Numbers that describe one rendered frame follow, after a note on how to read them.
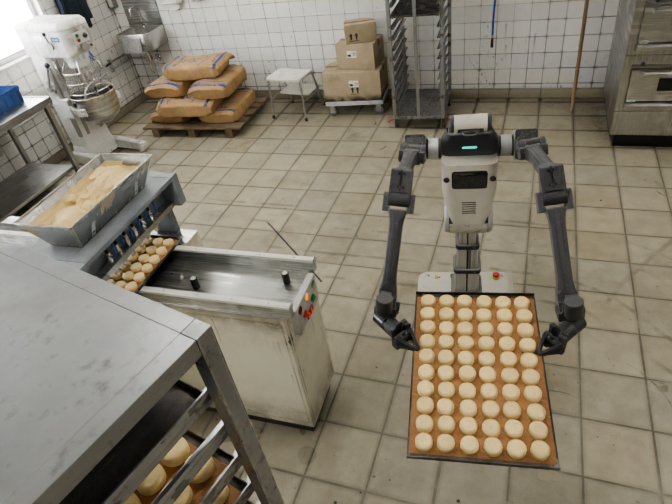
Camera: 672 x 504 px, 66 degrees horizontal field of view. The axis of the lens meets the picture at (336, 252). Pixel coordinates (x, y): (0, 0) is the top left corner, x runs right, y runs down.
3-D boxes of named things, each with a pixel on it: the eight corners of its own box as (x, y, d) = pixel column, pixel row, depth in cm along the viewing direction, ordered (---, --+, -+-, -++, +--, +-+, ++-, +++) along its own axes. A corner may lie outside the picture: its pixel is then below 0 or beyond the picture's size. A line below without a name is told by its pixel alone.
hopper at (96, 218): (29, 251, 210) (11, 223, 201) (112, 178, 250) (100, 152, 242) (86, 257, 201) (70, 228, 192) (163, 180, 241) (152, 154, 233)
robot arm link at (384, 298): (399, 307, 189) (376, 303, 190) (402, 282, 182) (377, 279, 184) (395, 330, 180) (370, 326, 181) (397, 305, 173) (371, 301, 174)
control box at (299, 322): (294, 334, 220) (287, 311, 212) (312, 295, 237) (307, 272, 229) (302, 335, 219) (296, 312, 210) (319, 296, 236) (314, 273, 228)
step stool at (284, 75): (326, 104, 585) (320, 63, 557) (307, 121, 556) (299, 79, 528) (292, 102, 604) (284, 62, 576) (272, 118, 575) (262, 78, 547)
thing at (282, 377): (195, 413, 281) (133, 292, 226) (223, 363, 306) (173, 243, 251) (317, 438, 259) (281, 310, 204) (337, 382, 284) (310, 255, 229)
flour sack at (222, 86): (226, 101, 528) (221, 85, 518) (189, 103, 539) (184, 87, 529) (251, 75, 582) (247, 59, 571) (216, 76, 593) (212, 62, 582)
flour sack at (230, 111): (235, 125, 546) (231, 112, 537) (199, 126, 558) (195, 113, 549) (259, 97, 600) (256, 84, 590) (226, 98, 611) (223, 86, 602)
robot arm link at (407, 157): (416, 172, 173) (386, 168, 175) (412, 210, 179) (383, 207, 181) (426, 142, 213) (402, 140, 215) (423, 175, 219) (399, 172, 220)
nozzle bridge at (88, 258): (51, 324, 225) (10, 264, 204) (144, 225, 278) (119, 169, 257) (113, 334, 215) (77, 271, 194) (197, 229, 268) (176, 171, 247)
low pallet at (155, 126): (146, 137, 583) (142, 128, 576) (181, 106, 641) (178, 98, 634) (242, 137, 547) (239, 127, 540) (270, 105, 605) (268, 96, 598)
